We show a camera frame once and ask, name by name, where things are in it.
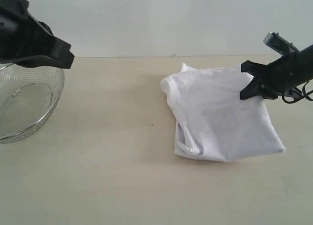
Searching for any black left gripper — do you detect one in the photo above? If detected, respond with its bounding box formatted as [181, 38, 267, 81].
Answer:
[0, 0, 74, 69]

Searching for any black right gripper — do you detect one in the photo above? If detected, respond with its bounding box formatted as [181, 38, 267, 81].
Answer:
[240, 56, 303, 100]

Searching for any white t-shirt red lettering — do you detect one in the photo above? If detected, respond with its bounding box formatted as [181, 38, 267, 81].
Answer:
[160, 64, 285, 162]

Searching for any round metal mesh basket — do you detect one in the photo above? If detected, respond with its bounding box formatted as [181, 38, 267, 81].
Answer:
[0, 64, 65, 144]

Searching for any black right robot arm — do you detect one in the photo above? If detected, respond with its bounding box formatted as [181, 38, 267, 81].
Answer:
[240, 45, 313, 104]

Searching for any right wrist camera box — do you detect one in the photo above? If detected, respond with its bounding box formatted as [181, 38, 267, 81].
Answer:
[263, 32, 299, 56]

